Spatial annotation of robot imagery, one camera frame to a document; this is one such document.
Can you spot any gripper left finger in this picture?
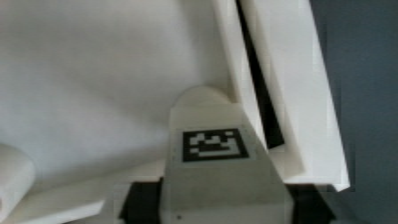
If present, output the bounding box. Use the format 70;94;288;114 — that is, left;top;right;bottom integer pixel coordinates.
111;179;164;224

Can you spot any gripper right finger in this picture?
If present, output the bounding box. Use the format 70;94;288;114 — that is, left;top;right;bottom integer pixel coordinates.
287;183;336;224

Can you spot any white square table top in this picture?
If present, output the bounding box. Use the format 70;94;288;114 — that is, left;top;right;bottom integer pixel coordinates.
0;0;351;224

